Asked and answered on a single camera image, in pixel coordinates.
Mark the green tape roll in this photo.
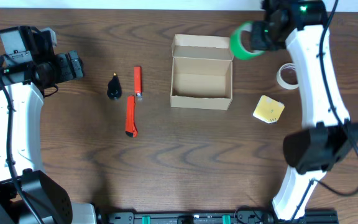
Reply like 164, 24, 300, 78
229, 21, 264, 60

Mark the white tape roll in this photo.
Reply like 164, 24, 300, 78
276, 63, 299, 90

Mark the small orange lighter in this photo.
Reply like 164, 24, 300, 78
134, 66, 142, 97

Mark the yellow white square packet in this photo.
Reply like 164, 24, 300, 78
253, 95, 285, 124

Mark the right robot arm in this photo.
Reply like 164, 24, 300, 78
251, 1, 358, 222

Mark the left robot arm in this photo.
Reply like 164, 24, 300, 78
0, 50, 98, 223

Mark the black teardrop glue bottle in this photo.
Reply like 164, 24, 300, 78
107, 73, 122, 100

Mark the open cardboard box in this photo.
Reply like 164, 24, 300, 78
170, 34, 234, 110

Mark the orange utility knife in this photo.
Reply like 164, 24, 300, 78
126, 95, 137, 138

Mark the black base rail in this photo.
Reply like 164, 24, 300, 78
107, 208, 339, 224

